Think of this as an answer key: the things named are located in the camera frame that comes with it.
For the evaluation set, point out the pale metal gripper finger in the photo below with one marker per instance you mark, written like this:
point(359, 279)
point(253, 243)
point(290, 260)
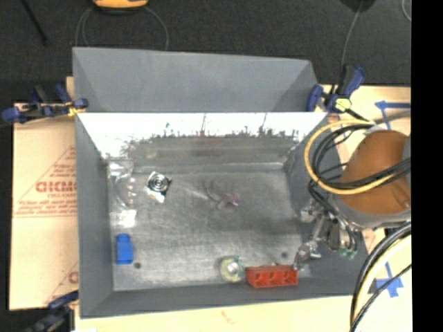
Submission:
point(309, 251)
point(307, 214)

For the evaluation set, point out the red-brown flat block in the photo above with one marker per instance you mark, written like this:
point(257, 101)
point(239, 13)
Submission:
point(271, 277)

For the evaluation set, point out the pale yellow round disc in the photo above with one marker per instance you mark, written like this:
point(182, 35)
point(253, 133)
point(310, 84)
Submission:
point(231, 269)

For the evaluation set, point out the clear purple plastic piece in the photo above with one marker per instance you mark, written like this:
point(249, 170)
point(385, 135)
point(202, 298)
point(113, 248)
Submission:
point(226, 199)

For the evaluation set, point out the shiny metal round disc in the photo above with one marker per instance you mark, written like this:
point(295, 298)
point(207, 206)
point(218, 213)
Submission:
point(157, 183)

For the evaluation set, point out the grey metal bin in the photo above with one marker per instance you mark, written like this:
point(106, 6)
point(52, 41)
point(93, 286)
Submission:
point(194, 81)

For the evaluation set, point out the blue plastic cap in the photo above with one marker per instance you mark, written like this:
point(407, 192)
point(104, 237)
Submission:
point(124, 249)

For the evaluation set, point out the clear plastic bottle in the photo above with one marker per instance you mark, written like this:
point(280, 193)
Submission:
point(122, 189)

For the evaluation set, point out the brown cardboard board red print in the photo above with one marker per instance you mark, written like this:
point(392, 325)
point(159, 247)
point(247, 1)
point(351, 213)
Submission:
point(41, 227)

